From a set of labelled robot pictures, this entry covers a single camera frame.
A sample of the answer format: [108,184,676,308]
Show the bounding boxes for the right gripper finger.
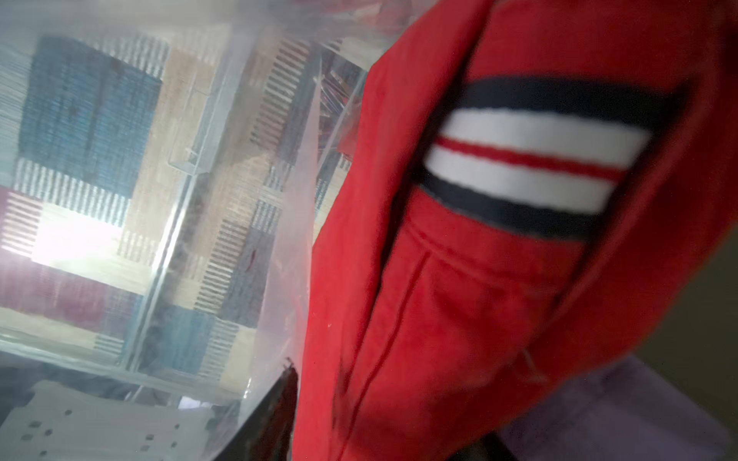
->
[215,361,299,461]

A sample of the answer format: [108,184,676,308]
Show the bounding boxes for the clear plastic vacuum bag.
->
[1,1,430,460]

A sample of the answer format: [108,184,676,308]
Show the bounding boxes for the red trousers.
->
[293,1,737,460]

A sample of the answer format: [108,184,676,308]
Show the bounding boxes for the lilac folded garment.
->
[498,357,731,461]

